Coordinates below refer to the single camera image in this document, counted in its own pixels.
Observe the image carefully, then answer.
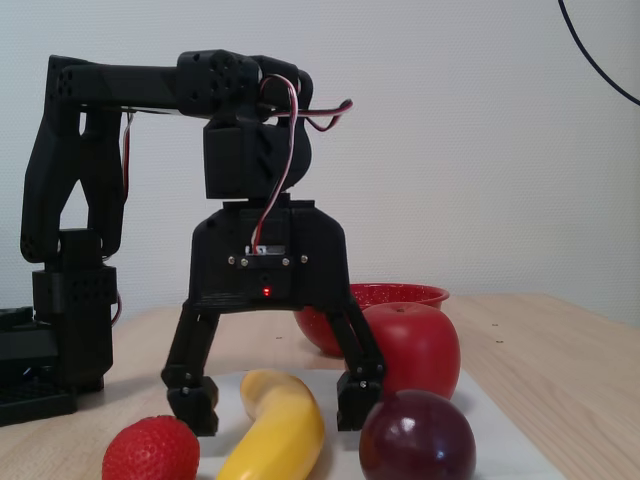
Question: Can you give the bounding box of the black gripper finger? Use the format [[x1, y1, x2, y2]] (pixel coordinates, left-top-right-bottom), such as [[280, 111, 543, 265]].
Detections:
[[160, 303, 221, 437], [319, 303, 386, 432]]

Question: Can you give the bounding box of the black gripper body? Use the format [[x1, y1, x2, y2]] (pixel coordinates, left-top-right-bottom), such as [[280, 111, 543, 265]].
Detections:
[[182, 198, 351, 314]]

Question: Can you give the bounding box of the yellow toy banana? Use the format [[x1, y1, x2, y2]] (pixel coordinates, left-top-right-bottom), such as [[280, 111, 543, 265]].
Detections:
[[215, 368, 326, 480]]

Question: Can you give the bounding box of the red speckled bowl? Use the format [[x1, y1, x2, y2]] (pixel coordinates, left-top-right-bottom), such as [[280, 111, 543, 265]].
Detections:
[[293, 283, 450, 358]]

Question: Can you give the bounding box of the red toy strawberry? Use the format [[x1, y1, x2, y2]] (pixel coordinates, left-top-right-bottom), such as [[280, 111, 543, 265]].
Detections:
[[101, 414, 201, 480]]

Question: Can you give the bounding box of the red toy apple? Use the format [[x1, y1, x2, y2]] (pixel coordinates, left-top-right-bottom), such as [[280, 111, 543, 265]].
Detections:
[[359, 301, 462, 401]]

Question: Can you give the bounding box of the dark purple toy plum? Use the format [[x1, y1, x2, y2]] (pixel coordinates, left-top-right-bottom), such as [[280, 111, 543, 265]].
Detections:
[[358, 389, 477, 480]]

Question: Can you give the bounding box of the white paper sheet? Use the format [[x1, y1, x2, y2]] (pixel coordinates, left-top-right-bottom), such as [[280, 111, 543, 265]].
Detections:
[[182, 368, 569, 480]]

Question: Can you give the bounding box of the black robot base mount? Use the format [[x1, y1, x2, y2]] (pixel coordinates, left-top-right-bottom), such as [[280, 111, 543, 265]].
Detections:
[[0, 305, 79, 427]]

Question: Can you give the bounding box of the red white servo wire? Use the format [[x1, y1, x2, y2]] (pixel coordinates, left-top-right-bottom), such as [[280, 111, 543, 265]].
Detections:
[[247, 73, 354, 254]]

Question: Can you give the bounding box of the black hanging cable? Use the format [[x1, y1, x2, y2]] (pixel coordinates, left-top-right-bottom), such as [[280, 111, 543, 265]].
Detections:
[[557, 0, 640, 106]]

